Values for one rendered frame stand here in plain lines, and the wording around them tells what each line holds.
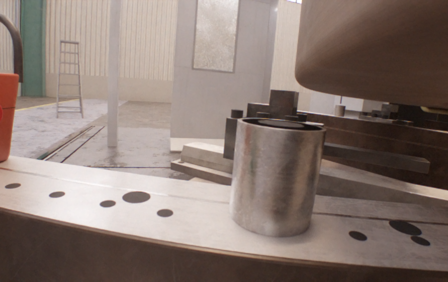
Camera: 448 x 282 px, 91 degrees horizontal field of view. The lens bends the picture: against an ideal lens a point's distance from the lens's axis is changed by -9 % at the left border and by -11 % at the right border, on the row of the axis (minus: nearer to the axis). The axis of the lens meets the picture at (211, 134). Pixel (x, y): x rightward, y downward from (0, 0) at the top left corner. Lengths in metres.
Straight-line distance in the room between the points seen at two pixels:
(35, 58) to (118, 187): 14.25
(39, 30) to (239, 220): 14.49
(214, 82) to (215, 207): 3.08
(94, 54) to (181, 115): 11.06
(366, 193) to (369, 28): 1.09
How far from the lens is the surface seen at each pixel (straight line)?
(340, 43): 0.26
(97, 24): 14.19
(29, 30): 14.78
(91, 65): 13.96
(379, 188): 1.27
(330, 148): 1.26
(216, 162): 1.40
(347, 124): 2.15
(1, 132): 0.42
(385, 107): 3.18
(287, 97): 1.26
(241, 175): 0.22
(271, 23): 3.76
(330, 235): 0.25
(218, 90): 3.32
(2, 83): 0.41
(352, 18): 0.23
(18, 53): 0.43
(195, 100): 3.26
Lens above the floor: 0.80
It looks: 10 degrees down
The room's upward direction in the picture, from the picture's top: 4 degrees clockwise
